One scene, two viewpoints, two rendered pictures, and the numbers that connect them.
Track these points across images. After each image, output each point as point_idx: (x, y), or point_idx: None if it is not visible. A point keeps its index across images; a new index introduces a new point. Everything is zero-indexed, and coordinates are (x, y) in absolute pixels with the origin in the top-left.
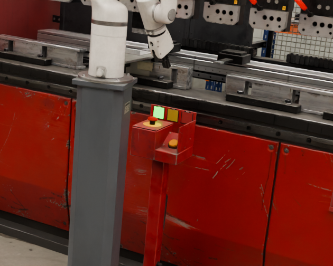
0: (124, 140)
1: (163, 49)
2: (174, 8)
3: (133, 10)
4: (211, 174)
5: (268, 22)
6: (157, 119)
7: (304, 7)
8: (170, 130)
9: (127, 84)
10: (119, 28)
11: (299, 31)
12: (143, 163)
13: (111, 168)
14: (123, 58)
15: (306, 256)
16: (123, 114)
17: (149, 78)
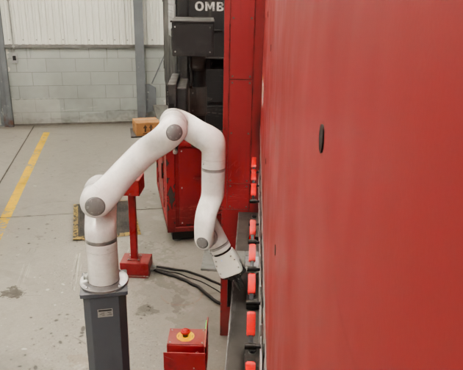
0: (107, 338)
1: (224, 270)
2: (203, 236)
3: (258, 219)
4: None
5: (259, 289)
6: (185, 333)
7: (248, 291)
8: (199, 350)
9: (90, 294)
10: (90, 247)
11: (259, 316)
12: None
13: (90, 355)
14: (101, 271)
15: None
16: (97, 317)
17: (247, 291)
